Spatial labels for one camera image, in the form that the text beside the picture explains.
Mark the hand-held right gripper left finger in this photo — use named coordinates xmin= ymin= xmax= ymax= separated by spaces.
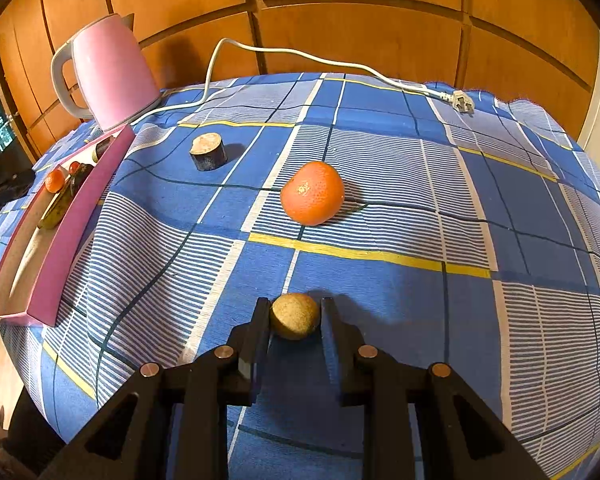
xmin=40 ymin=297 xmax=272 ymax=480

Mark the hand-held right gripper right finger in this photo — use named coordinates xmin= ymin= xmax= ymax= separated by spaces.
xmin=320 ymin=296 xmax=548 ymax=480

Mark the small tan round fruit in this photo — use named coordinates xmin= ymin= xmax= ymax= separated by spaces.
xmin=270 ymin=292 xmax=322 ymax=341

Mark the pink rectangular tray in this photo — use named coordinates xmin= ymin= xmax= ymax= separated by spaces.
xmin=0 ymin=122 xmax=137 ymax=328

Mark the spotted yellow banana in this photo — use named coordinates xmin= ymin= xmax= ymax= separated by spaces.
xmin=37 ymin=185 xmax=78 ymax=231

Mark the blue checked tablecloth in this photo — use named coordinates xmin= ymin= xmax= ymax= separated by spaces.
xmin=0 ymin=72 xmax=600 ymax=480

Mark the large orange mandarin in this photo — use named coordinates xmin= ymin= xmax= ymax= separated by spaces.
xmin=280 ymin=161 xmax=346 ymax=227

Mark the pink electric kettle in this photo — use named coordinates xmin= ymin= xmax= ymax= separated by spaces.
xmin=50 ymin=12 xmax=162 ymax=133

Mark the wooden panelled cabinet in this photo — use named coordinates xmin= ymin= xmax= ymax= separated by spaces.
xmin=0 ymin=0 xmax=600 ymax=161

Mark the white power cord with plug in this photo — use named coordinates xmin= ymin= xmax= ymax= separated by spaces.
xmin=127 ymin=37 xmax=476 ymax=126

